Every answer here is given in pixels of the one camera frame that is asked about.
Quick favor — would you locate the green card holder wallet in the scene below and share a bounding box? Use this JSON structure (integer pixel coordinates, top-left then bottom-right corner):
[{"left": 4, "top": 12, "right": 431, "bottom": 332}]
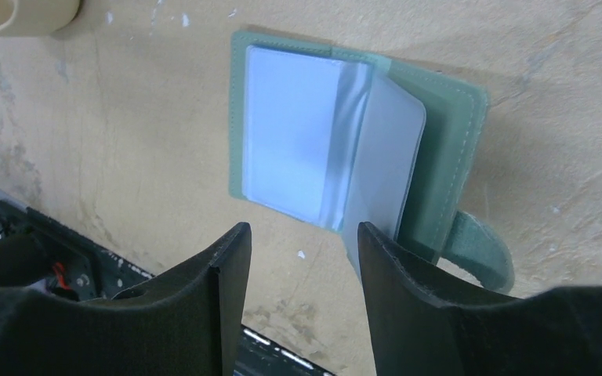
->
[{"left": 229, "top": 30, "right": 514, "bottom": 293}]

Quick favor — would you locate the beige oval tray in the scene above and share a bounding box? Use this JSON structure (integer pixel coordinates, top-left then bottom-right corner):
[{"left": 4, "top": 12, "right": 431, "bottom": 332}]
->
[{"left": 0, "top": 0, "right": 81, "bottom": 37}]

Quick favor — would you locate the black base frame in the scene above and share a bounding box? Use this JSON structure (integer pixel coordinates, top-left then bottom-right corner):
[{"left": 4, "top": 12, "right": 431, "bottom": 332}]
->
[{"left": 0, "top": 201, "right": 326, "bottom": 375}]

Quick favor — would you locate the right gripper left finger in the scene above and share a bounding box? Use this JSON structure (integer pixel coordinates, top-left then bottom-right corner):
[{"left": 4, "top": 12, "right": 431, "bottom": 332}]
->
[{"left": 0, "top": 222, "right": 252, "bottom": 375}]

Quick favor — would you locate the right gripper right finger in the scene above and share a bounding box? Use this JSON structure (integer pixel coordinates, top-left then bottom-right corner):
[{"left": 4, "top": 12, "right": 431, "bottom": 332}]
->
[{"left": 357, "top": 222, "right": 602, "bottom": 375}]

